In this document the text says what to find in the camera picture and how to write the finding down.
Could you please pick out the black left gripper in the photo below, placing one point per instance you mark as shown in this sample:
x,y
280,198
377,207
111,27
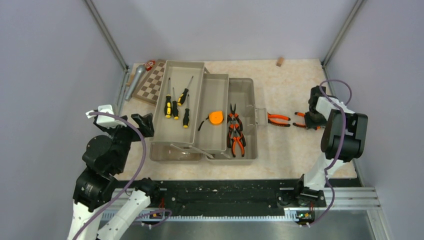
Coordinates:
x,y
146,123

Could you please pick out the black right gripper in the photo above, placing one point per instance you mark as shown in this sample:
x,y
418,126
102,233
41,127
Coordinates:
x,y
309,124

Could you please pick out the black yellow large screwdriver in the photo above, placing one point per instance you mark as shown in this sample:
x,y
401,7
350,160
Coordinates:
x,y
168,101

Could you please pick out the large orange combination pliers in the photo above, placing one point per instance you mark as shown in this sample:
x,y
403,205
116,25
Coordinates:
x,y
278,120

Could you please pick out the black yellow small screwdriver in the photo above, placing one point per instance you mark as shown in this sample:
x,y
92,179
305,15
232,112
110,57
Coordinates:
x,y
182,98

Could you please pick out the translucent beige tool box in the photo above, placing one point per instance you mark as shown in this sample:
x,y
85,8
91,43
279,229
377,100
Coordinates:
x,y
209,92

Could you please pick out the orange tape measure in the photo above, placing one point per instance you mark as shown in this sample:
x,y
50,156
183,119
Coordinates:
x,y
214,117

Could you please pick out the small orange needle-nose pliers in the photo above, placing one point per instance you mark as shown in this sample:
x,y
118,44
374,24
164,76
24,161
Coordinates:
x,y
238,141

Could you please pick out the orange long-nose pliers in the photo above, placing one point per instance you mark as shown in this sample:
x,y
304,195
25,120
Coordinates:
x,y
234,116

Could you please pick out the orange black end pliers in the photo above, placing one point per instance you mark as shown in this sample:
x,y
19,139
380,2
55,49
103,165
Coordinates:
x,y
231,129

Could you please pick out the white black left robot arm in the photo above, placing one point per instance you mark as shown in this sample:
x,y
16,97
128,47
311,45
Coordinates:
x,y
106,156

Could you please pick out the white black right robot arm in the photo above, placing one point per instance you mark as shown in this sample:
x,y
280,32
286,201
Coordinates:
x,y
342,141

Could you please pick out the black yellow medium screwdriver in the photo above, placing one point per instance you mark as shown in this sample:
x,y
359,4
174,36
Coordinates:
x,y
175,111

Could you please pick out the wooden chessboard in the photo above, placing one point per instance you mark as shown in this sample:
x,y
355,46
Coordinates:
x,y
148,88

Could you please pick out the black yellow long screwdriver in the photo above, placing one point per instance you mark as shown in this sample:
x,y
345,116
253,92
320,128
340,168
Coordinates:
x,y
186,117

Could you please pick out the red small snack packet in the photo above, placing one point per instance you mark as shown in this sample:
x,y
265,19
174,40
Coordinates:
x,y
149,65

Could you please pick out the small wooden block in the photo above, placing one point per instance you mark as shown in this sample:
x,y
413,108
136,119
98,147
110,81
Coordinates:
x,y
280,61

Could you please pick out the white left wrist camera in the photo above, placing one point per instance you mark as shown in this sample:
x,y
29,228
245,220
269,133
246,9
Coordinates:
x,y
104,116

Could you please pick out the aluminium frame rail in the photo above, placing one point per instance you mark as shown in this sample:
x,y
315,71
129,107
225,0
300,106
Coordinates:
x,y
337,199

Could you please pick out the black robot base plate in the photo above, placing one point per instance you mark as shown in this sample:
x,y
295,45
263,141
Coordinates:
x,y
226,198

